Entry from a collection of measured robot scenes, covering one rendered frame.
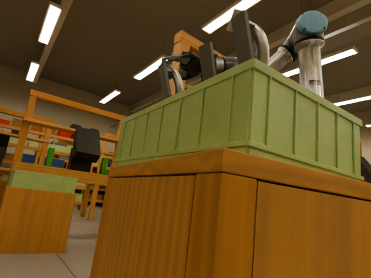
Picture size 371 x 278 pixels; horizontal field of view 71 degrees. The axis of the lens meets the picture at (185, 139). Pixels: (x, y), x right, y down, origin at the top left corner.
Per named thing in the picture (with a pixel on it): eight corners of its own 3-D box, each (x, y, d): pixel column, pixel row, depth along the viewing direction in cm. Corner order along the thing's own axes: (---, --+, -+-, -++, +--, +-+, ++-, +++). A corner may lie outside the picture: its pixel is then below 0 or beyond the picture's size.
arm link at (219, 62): (221, 78, 109) (227, 59, 104) (211, 78, 107) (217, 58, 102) (211, 70, 114) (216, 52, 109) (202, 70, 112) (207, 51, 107)
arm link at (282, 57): (295, 36, 130) (218, 96, 129) (302, 22, 119) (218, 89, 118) (311, 52, 128) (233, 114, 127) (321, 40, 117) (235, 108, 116)
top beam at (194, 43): (287, 102, 285) (287, 95, 287) (180, 39, 195) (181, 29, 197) (280, 104, 292) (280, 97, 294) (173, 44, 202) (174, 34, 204)
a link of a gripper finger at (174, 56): (160, 54, 97) (180, 59, 103) (167, 60, 94) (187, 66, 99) (163, 46, 96) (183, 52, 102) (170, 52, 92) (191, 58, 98)
